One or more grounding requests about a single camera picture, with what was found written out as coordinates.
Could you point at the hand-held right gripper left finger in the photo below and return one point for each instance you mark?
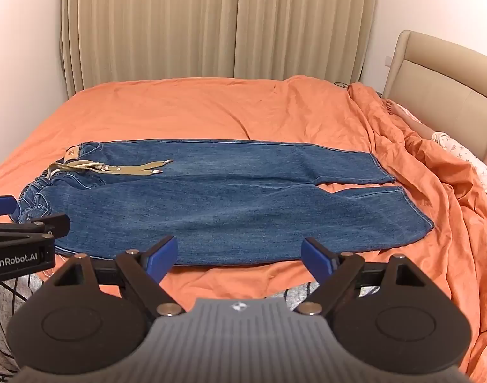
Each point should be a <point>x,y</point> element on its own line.
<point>163,254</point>

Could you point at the orange bed cover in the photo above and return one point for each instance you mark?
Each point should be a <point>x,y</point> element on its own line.
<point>211,107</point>

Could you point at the floral patterned pillow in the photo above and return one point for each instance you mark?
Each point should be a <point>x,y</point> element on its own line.
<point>470,159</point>

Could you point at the grey striped cloth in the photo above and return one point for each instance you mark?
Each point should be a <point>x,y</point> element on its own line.
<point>8,327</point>

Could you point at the blue denim pants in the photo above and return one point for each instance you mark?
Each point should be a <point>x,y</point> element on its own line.
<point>211,207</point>

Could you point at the beige padded headboard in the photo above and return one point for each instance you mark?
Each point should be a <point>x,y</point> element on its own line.
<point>438,79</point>

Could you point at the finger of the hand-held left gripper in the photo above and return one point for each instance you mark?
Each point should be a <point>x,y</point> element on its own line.
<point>0,206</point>
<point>36,227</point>

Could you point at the beige pleated curtain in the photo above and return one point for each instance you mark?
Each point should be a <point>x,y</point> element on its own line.
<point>147,28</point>
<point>303,24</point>

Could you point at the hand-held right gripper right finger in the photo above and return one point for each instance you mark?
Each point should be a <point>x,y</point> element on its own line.
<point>317,259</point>

